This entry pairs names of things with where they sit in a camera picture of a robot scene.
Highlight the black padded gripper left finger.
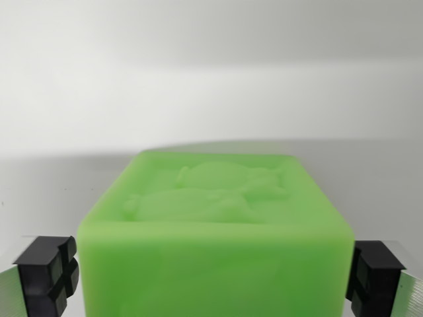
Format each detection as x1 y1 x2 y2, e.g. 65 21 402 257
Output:
0 235 80 317

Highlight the black padded gripper right finger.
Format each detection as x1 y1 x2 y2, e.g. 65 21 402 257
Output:
345 240 423 317

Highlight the green embossed plastic cube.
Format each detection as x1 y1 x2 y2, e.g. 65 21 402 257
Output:
75 149 356 317

